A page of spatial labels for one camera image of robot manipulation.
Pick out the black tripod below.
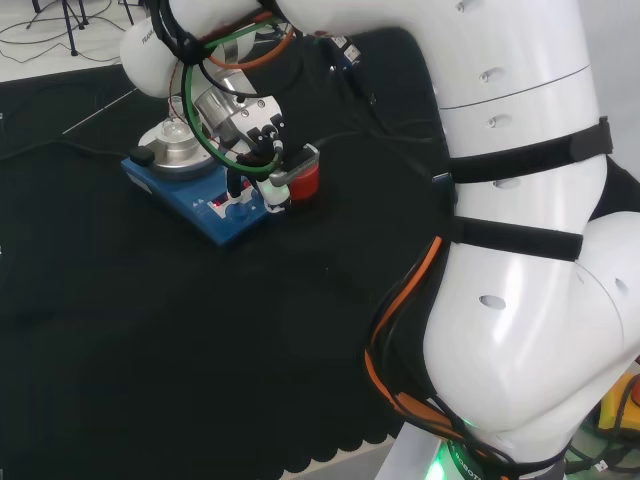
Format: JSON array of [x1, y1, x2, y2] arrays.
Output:
[[29, 0, 136, 57]]

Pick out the heater with blue base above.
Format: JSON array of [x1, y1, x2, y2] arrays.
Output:
[[120, 144, 274, 250]]

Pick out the black bench cloth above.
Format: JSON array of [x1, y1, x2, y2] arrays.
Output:
[[0, 27, 640, 480]]

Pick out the thin glass rod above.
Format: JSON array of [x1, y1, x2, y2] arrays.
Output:
[[61, 87, 139, 136]]

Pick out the orange cable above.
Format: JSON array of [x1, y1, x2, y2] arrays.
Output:
[[363, 234, 501, 464], [206, 14, 297, 72]]

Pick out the orange ridged flask ring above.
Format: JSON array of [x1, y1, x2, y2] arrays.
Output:
[[288, 163, 322, 204]]

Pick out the steel heating block black handles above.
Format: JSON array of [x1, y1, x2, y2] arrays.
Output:
[[128, 119, 214, 184]]

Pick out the clear round-bottom flask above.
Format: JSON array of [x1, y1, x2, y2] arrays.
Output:
[[160, 112, 194, 147]]

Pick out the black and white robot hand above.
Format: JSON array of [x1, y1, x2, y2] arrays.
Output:
[[219, 94, 322, 216]]

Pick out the green cable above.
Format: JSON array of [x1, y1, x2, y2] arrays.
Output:
[[182, 22, 282, 177]]

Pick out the yellow stop button box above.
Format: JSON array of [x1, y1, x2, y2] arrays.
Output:
[[596, 372, 640, 442]]

